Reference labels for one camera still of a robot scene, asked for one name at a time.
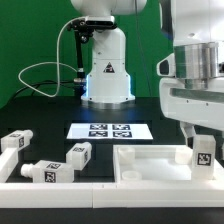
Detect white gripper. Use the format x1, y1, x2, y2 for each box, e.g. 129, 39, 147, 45
159, 77, 224, 148

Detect white square table top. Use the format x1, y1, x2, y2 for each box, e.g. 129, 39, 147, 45
112, 143, 224, 184

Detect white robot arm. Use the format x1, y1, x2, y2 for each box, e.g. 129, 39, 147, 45
71, 0, 224, 145

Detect white marker sheet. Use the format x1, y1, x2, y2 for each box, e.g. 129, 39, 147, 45
67, 123, 153, 140

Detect black camera on stand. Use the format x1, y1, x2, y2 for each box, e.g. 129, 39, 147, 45
67, 16, 117, 96

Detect white cable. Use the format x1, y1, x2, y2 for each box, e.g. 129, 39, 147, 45
17, 17, 83, 98

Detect black cables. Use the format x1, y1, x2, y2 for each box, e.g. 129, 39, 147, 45
8, 79, 83, 101

